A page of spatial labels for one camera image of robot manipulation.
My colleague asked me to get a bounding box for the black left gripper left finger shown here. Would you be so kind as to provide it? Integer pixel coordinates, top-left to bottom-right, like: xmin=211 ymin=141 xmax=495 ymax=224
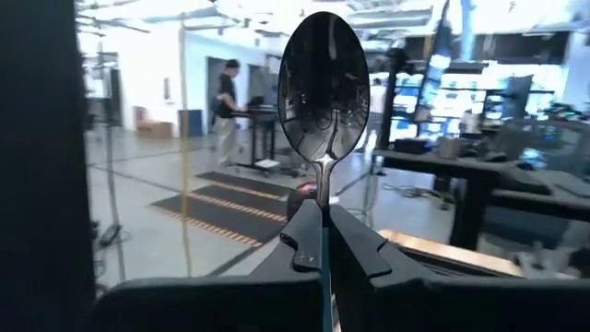
xmin=87 ymin=199 xmax=324 ymax=332

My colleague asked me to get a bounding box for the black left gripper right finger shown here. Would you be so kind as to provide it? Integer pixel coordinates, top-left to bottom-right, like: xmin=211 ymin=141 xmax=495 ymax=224
xmin=329 ymin=204 xmax=590 ymax=332

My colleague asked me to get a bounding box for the spoon with turquoise handle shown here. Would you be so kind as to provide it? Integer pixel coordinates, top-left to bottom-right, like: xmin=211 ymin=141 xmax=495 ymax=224
xmin=277 ymin=11 xmax=372 ymax=332

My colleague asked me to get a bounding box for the black mat orange striped edge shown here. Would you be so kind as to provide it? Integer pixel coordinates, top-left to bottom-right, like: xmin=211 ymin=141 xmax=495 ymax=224
xmin=195 ymin=170 xmax=295 ymax=199
xmin=150 ymin=184 xmax=289 ymax=249

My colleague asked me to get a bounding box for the grey desk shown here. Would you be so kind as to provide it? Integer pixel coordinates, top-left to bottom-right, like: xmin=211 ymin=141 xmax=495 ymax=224
xmin=372 ymin=147 xmax=590 ymax=253

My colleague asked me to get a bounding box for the blue panel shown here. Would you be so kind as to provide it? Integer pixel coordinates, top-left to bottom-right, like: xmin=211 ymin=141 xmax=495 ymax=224
xmin=178 ymin=108 xmax=205 ymax=138

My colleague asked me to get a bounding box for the cardboard box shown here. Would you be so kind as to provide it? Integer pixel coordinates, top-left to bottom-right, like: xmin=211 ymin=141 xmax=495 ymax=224
xmin=135 ymin=105 xmax=175 ymax=139

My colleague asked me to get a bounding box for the black standing desk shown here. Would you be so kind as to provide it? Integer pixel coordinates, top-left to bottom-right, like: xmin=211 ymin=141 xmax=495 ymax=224
xmin=230 ymin=95 xmax=301 ymax=179

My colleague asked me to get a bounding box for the person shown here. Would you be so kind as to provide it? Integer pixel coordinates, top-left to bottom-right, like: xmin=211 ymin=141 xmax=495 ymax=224
xmin=210 ymin=58 xmax=246 ymax=167

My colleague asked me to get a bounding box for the black folding partition screen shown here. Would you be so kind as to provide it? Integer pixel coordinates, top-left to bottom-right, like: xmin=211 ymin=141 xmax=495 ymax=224
xmin=0 ymin=0 xmax=97 ymax=332

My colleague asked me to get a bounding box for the yellow hanging cable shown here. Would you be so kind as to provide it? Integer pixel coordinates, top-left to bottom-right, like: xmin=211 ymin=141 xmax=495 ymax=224
xmin=178 ymin=22 xmax=195 ymax=278

